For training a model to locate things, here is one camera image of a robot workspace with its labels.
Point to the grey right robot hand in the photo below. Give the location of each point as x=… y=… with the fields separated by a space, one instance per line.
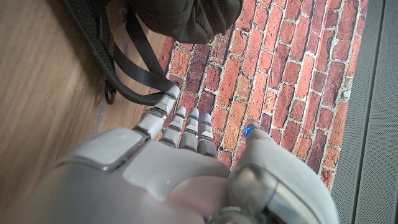
x=161 y=180

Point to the black backpack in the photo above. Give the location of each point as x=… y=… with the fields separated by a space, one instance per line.
x=186 y=18

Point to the red brick printed backdrop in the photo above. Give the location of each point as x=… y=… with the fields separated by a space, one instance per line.
x=280 y=77

